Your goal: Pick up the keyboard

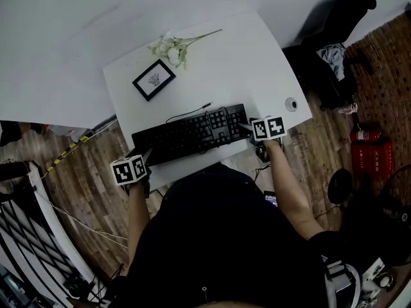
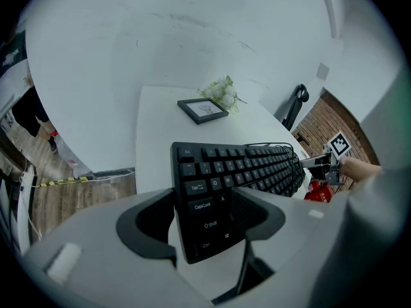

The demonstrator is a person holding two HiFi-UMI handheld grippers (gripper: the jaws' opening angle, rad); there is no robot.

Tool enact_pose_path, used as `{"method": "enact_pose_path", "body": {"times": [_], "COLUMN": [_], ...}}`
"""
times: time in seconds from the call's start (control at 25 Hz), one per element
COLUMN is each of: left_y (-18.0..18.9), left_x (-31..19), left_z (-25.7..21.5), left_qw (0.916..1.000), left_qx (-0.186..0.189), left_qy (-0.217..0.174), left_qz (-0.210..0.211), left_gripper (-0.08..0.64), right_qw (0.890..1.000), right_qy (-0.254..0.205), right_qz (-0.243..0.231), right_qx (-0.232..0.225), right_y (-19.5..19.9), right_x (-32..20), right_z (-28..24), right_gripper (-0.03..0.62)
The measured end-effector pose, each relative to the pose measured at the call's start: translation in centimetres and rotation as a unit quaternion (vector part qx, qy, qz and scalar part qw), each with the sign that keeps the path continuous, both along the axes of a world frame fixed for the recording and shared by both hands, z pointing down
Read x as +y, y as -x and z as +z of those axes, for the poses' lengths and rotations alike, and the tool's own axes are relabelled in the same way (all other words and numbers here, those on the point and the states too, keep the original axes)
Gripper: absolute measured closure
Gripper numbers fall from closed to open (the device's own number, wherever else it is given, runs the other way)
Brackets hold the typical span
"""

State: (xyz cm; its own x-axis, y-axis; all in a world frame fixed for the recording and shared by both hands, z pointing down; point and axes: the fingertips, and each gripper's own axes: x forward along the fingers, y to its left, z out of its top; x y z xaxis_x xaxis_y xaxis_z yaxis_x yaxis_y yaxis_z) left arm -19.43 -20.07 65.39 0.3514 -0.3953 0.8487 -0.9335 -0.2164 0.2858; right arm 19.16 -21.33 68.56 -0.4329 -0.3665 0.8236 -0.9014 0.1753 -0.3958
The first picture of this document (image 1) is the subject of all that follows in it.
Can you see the black keyboard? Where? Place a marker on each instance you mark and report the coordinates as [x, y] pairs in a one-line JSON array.
[[189, 136]]

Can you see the black floor fan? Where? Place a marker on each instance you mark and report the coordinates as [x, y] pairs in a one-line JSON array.
[[393, 217]]

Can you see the person's black shirt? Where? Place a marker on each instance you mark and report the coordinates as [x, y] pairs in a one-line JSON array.
[[221, 242]]

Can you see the white artificial flower sprig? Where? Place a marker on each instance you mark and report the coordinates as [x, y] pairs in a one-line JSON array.
[[173, 51]]

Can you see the black office chair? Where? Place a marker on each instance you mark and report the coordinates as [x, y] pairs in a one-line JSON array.
[[340, 14]]

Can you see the red fire extinguisher box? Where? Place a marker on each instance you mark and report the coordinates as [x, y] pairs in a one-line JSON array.
[[372, 157]]

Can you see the black round stool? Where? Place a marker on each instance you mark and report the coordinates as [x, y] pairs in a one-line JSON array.
[[339, 184]]

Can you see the yellow black striped tape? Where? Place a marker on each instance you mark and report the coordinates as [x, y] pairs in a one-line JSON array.
[[65, 152]]

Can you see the white black metal rack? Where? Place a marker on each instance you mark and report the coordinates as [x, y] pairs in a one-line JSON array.
[[41, 236]]

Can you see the person's right forearm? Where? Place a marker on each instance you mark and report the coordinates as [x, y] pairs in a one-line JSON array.
[[285, 184]]

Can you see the smartphone with lit screen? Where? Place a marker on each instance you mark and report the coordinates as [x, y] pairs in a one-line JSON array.
[[271, 199]]

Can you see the grey cloth on chair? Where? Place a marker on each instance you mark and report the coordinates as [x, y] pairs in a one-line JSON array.
[[334, 58]]

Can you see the red fire extinguisher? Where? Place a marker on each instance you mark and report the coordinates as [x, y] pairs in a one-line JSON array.
[[364, 135]]

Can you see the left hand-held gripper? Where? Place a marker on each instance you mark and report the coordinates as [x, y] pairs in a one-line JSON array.
[[128, 170]]

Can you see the person's left forearm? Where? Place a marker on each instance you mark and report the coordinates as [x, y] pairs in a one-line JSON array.
[[138, 223]]

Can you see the black picture frame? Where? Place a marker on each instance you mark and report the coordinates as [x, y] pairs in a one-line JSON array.
[[136, 84]]

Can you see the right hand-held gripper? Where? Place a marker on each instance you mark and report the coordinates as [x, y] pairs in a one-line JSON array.
[[269, 127]]

